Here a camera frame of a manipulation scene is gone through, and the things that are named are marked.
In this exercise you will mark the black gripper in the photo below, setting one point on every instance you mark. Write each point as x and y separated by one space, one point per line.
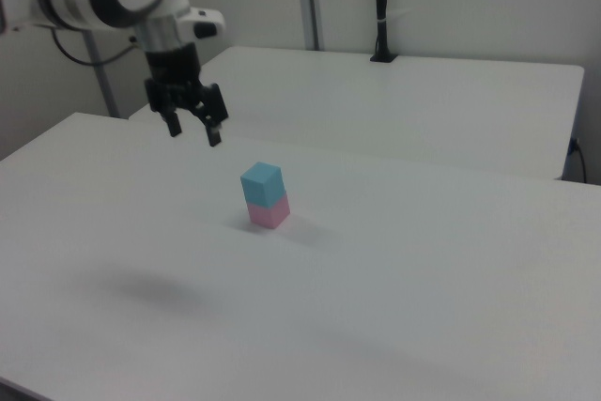
174 74

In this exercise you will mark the blue cube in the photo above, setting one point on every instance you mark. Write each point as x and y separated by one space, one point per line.
261 183

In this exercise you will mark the pink cube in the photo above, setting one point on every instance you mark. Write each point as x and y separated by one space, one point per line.
268 214

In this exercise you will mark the white table with rounded corners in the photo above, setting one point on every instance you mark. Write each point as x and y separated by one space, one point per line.
399 105

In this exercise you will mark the black camera pole with base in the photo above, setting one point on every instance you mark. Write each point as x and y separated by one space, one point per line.
383 6

